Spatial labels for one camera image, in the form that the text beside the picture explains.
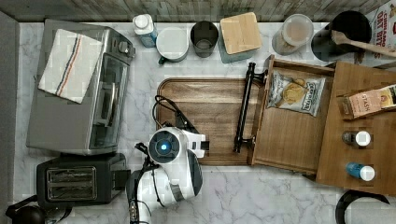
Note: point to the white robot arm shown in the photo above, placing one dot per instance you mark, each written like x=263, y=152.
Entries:
x=170, y=173

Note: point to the wooden cutting board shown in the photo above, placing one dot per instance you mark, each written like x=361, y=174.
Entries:
x=213, y=106

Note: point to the dark mug with white contents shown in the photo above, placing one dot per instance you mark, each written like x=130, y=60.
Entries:
x=172, y=43

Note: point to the black cylindrical cup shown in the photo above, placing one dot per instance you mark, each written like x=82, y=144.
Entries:
x=204, y=37

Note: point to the teal canister with wooden lid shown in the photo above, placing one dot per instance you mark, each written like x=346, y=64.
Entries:
x=239, y=37

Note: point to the chip snack bag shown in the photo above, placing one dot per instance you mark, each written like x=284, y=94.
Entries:
x=301, y=95

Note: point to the white bottle with blue label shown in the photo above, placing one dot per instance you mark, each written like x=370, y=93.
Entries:
x=145, y=29

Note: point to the silver toaster oven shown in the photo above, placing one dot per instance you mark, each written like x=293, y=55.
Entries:
x=92, y=127

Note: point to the clear jar with white lid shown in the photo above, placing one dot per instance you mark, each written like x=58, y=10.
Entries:
x=295, y=32

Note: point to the striped folded dish towel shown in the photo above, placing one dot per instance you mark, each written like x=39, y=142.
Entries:
x=70, y=66

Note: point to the black two-slot toaster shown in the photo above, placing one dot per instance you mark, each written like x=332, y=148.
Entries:
x=71, y=180

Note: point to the wooden tea bag box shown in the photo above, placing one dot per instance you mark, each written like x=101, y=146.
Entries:
x=366, y=103

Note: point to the wooden spoon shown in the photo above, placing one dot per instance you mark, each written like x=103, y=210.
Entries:
x=361, y=45

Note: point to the grey spice shaker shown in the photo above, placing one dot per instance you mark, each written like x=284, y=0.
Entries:
x=357, y=138

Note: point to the black paper towel holder base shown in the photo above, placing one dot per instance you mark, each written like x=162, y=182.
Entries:
x=351, y=196

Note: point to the blue spice shaker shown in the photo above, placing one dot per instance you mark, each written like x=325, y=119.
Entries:
x=360, y=171

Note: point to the black utensil holder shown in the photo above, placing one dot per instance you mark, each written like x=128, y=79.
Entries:
x=353, y=24

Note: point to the black round object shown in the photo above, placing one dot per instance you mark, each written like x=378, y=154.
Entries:
x=27, y=212

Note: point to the oat bites cereal box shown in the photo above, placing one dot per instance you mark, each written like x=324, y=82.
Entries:
x=383, y=23

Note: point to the wooden drawer with black handle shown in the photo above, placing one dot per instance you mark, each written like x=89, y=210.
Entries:
x=282, y=138

